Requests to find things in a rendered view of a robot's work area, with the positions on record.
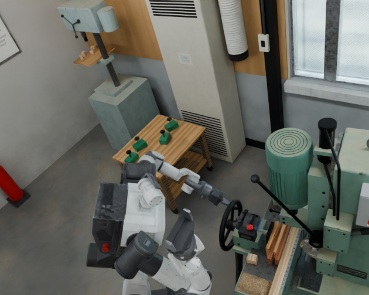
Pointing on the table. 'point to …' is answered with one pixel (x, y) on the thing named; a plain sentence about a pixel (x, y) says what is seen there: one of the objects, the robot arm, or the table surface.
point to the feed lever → (316, 240)
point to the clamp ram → (267, 231)
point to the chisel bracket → (293, 219)
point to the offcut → (252, 259)
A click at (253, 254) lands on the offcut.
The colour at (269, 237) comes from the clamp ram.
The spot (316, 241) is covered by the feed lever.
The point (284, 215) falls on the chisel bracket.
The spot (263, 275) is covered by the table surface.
